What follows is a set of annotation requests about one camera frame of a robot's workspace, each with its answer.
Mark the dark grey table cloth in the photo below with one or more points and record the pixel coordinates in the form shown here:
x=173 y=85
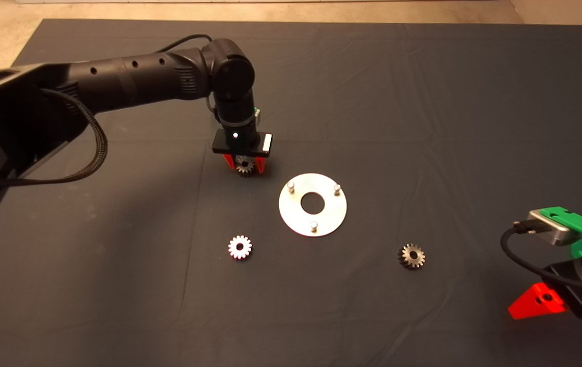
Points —
x=372 y=102

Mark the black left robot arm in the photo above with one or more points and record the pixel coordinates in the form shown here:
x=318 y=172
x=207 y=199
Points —
x=133 y=76

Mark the round metal carrier plate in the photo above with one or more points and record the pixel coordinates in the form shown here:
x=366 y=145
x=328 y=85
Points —
x=332 y=219

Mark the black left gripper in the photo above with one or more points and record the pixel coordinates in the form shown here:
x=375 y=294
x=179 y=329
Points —
x=242 y=143

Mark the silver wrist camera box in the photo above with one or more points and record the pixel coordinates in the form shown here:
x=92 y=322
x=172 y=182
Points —
x=551 y=227

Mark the steel planetary gear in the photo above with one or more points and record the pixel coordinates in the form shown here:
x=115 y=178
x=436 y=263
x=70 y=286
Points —
x=234 y=247
x=245 y=171
x=406 y=259

